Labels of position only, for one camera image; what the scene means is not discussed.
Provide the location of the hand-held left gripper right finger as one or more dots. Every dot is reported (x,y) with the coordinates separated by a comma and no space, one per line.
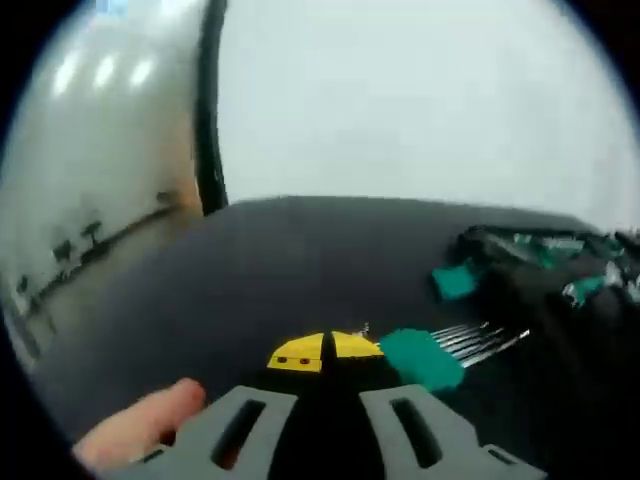
(460,442)

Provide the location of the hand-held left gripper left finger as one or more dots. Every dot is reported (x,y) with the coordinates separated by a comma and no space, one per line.
(277,412)

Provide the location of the green hex key set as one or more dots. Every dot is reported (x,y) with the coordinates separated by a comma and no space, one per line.
(420,360)

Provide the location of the person's left hand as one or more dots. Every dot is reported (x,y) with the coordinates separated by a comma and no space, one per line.
(140,425)

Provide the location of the black stool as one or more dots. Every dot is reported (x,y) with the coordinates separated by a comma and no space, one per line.
(62,249)
(91,232)

